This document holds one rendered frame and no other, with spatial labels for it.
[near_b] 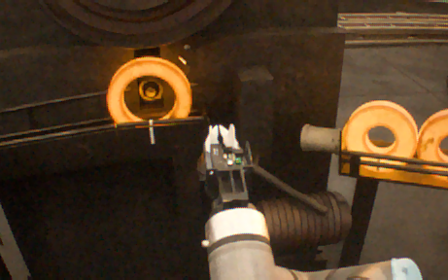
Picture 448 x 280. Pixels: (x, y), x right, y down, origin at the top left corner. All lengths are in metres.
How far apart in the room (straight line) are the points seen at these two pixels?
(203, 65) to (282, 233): 0.42
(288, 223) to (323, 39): 0.44
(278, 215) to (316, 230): 0.09
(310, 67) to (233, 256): 0.60
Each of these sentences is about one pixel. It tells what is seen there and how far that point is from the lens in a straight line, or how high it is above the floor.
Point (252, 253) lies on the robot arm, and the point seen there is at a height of 0.73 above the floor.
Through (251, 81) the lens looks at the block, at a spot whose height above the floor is 0.79.
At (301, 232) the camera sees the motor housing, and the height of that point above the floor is 0.49.
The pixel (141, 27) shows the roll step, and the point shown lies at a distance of 0.80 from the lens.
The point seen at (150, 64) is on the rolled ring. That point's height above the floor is 0.84.
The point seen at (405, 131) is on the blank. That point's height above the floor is 0.74.
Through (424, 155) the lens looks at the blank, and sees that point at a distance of 0.87.
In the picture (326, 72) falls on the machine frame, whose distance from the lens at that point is 1.03.
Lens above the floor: 1.11
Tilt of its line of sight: 29 degrees down
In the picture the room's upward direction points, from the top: straight up
